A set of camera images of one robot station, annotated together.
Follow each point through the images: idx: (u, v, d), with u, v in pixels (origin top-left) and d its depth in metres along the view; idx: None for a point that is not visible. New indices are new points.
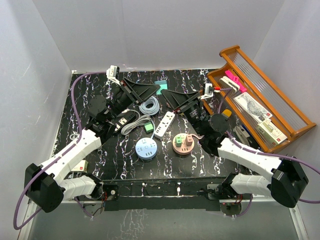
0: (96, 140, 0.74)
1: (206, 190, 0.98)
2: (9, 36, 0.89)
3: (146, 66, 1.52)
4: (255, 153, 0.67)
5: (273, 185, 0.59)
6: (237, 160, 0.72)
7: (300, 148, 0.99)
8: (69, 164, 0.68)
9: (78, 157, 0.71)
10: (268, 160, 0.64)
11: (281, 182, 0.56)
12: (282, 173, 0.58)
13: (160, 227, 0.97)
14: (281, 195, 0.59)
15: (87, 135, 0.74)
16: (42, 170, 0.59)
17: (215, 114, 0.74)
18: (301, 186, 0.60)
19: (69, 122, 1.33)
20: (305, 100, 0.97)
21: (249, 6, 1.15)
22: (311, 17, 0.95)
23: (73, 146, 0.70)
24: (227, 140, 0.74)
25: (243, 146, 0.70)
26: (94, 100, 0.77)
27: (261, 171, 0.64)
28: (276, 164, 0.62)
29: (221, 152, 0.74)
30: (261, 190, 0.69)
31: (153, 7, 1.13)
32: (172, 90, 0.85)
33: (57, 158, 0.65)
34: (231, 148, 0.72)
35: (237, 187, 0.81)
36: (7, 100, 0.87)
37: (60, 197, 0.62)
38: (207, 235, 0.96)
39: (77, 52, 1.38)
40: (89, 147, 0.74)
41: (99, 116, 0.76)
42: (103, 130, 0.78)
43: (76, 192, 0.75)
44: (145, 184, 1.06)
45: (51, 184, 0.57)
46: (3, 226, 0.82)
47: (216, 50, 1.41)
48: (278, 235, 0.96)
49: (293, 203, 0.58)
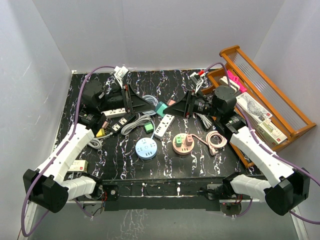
0: (88, 132, 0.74)
1: (206, 190, 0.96)
2: (9, 36, 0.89)
3: (146, 66, 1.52)
4: (270, 154, 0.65)
5: (274, 189, 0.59)
6: (247, 153, 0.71)
7: (300, 148, 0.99)
8: (67, 163, 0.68)
9: (74, 154, 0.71)
10: (280, 166, 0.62)
11: (285, 192, 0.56)
12: (289, 184, 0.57)
13: (160, 227, 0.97)
14: (277, 201, 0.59)
15: (78, 130, 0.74)
16: (40, 174, 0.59)
17: (222, 88, 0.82)
18: (298, 200, 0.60)
19: (69, 122, 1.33)
20: (304, 100, 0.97)
21: (249, 6, 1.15)
22: (311, 17, 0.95)
23: (66, 143, 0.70)
24: (245, 131, 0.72)
25: (260, 142, 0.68)
26: (90, 84, 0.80)
27: (268, 173, 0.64)
28: (287, 173, 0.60)
29: (236, 140, 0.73)
30: (258, 194, 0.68)
31: (153, 7, 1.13)
32: (171, 105, 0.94)
33: (52, 160, 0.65)
34: (246, 140, 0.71)
35: (236, 187, 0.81)
36: (7, 100, 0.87)
37: (64, 195, 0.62)
38: (207, 235, 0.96)
39: (77, 52, 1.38)
40: (83, 141, 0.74)
41: (94, 100, 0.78)
42: (92, 121, 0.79)
43: (78, 191, 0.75)
44: (145, 184, 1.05)
45: (53, 185, 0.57)
46: (2, 226, 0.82)
47: (216, 50, 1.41)
48: (278, 235, 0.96)
49: (283, 212, 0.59)
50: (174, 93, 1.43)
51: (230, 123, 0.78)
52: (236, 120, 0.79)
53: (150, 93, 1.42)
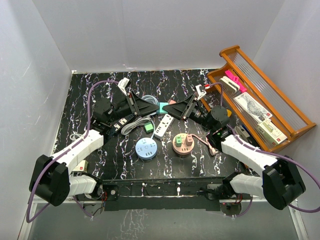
0: (101, 137, 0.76)
1: (206, 190, 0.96)
2: (9, 36, 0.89)
3: (146, 66, 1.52)
4: (254, 150, 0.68)
5: (265, 182, 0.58)
6: (236, 157, 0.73)
7: (300, 148, 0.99)
8: (77, 158, 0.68)
9: (85, 152, 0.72)
10: (264, 157, 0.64)
11: (272, 179, 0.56)
12: (275, 171, 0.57)
13: (160, 226, 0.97)
14: (271, 192, 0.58)
15: (92, 133, 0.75)
16: (53, 160, 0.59)
17: (218, 106, 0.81)
18: (295, 191, 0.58)
19: (69, 122, 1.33)
20: (305, 101, 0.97)
21: (249, 6, 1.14)
22: (311, 17, 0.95)
23: (80, 141, 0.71)
24: (230, 137, 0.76)
25: (244, 142, 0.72)
26: (99, 100, 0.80)
27: (256, 167, 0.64)
28: (271, 161, 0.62)
29: (224, 147, 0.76)
30: (256, 190, 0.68)
31: (153, 7, 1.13)
32: (172, 103, 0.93)
33: (66, 150, 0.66)
34: (233, 144, 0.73)
35: (236, 187, 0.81)
36: (7, 100, 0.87)
37: (65, 190, 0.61)
38: (207, 235, 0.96)
39: (77, 52, 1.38)
40: (94, 144, 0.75)
41: (104, 116, 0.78)
42: (105, 130, 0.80)
43: (78, 189, 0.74)
44: (145, 184, 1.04)
45: (64, 171, 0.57)
46: (3, 226, 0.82)
47: (216, 50, 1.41)
48: (278, 236, 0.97)
49: (282, 205, 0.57)
50: (174, 92, 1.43)
51: (220, 136, 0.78)
52: (224, 132, 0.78)
53: (150, 93, 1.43)
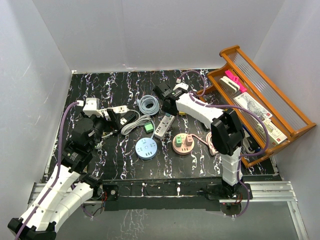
0: (71, 175, 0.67)
1: (206, 190, 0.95)
2: (9, 35, 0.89)
3: (146, 66, 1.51)
4: (204, 106, 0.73)
5: (212, 132, 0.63)
6: (190, 113, 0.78)
7: (300, 147, 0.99)
8: (51, 208, 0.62)
9: (58, 199, 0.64)
10: (213, 112, 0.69)
11: (218, 129, 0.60)
12: (220, 121, 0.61)
13: (160, 226, 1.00)
14: (218, 142, 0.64)
15: (61, 173, 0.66)
16: (23, 225, 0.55)
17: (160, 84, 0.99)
18: (237, 137, 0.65)
19: (69, 122, 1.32)
20: (305, 100, 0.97)
21: (248, 6, 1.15)
22: (311, 16, 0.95)
23: (48, 191, 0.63)
24: (184, 96, 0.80)
25: (195, 99, 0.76)
26: (83, 119, 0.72)
27: (206, 122, 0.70)
28: (218, 114, 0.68)
29: (178, 105, 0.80)
30: (224, 159, 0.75)
31: (153, 7, 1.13)
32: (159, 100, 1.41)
33: (35, 208, 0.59)
34: (186, 102, 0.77)
35: (230, 180, 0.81)
36: (7, 99, 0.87)
37: (52, 236, 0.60)
38: (207, 235, 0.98)
39: (77, 52, 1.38)
40: (66, 185, 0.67)
41: (82, 139, 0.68)
42: (75, 162, 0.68)
43: (71, 212, 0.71)
44: (145, 184, 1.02)
45: (35, 236, 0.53)
46: (3, 226, 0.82)
47: (216, 50, 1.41)
48: (275, 235, 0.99)
49: (227, 151, 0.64)
50: None
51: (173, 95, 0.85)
52: (178, 92, 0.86)
53: (150, 93, 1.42)
